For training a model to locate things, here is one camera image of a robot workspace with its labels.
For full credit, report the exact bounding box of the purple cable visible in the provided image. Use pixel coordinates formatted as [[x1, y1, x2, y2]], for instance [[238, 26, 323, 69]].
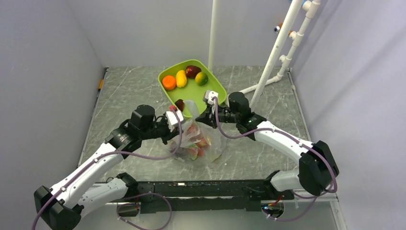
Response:
[[31, 106, 184, 230], [212, 96, 338, 222]]

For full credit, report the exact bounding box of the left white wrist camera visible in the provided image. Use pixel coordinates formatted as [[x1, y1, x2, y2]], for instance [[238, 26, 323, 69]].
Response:
[[165, 110, 185, 131]]

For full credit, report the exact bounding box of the dark red apple back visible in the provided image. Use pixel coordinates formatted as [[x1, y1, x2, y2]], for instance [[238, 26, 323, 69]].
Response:
[[185, 65, 202, 79]]

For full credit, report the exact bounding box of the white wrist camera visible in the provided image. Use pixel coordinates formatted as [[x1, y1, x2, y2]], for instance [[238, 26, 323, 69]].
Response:
[[203, 90, 218, 105], [165, 110, 185, 131]]

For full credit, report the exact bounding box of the orange handled tool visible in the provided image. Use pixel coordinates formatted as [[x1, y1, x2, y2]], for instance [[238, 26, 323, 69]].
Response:
[[98, 79, 104, 92]]

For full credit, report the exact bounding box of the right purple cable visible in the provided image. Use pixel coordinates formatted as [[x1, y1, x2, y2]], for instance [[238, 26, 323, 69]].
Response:
[[212, 96, 338, 222]]

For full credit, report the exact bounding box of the orange fake fruit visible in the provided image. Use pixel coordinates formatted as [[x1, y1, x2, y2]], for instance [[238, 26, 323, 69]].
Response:
[[161, 75, 177, 91]]

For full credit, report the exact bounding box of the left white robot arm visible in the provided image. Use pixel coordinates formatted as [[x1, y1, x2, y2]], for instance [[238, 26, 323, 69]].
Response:
[[31, 104, 185, 230]]

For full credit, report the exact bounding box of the small dark red fig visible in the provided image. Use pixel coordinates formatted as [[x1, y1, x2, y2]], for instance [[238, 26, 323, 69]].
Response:
[[175, 99, 185, 112]]

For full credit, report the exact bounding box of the red grape bunch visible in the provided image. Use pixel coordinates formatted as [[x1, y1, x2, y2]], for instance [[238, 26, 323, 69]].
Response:
[[186, 123, 210, 160]]

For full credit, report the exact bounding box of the orange hook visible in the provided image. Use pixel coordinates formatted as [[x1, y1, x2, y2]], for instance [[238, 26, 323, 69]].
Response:
[[274, 23, 283, 34]]

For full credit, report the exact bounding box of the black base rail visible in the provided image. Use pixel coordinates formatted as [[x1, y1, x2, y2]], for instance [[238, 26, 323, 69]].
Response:
[[105, 179, 295, 214]]

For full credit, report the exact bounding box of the white pvc pipe frame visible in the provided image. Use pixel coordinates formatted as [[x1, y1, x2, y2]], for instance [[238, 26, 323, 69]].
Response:
[[208, 0, 321, 108]]

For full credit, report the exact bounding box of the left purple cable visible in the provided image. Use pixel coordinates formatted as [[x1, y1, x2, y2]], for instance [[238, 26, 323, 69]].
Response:
[[31, 106, 184, 230]]

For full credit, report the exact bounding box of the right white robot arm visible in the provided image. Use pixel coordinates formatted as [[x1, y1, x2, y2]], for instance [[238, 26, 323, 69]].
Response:
[[196, 90, 339, 199]]

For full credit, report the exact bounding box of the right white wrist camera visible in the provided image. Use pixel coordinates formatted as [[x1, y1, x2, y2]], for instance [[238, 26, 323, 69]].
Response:
[[203, 90, 218, 105]]

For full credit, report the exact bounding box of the green plastic tray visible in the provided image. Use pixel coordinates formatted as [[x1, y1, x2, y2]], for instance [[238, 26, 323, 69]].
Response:
[[158, 59, 227, 113]]

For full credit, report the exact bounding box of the green yellow fake mango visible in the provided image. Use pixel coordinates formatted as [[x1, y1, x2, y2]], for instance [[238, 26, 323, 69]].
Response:
[[195, 72, 208, 86]]

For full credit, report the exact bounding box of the clear plastic bag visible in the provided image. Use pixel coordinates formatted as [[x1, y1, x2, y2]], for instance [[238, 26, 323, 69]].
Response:
[[169, 100, 226, 163]]

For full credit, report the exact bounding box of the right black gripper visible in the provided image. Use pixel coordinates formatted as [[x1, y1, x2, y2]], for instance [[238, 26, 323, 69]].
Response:
[[196, 103, 240, 129]]

